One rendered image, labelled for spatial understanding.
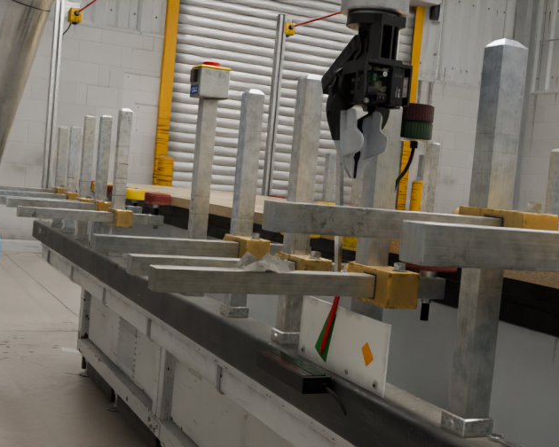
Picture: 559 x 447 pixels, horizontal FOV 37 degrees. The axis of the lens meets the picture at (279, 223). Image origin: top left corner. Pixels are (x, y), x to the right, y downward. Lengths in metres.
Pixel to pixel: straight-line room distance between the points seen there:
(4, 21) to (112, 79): 7.64
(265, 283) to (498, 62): 0.40
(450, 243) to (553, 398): 0.65
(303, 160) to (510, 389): 0.50
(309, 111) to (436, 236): 0.85
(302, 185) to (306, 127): 0.10
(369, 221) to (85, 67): 8.35
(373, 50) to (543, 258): 0.50
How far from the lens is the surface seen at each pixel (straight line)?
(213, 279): 1.06
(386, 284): 1.14
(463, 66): 11.33
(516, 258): 0.64
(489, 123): 1.00
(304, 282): 1.11
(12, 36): 1.58
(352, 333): 1.22
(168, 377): 2.79
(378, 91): 1.09
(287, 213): 0.81
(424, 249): 0.59
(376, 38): 1.09
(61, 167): 3.58
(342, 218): 0.84
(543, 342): 1.24
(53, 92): 3.91
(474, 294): 1.00
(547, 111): 11.44
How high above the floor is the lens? 0.98
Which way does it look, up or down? 3 degrees down
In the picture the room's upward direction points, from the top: 5 degrees clockwise
